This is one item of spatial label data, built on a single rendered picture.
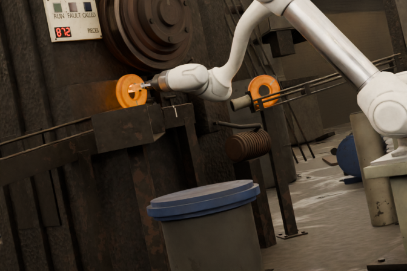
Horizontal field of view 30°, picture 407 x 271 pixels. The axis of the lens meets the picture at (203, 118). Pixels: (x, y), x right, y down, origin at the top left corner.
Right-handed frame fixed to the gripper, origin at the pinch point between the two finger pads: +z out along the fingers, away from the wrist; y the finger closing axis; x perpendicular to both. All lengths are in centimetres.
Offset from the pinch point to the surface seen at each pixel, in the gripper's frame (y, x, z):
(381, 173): 8, -44, -106
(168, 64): 21.9, 8.1, -2.7
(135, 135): -40, -18, -41
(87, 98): -18.8, -1.2, 6.8
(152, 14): 10.9, 29.4, -9.1
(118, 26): -2.8, 26.5, -1.7
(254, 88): 65, -9, -15
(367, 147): 78, -44, -62
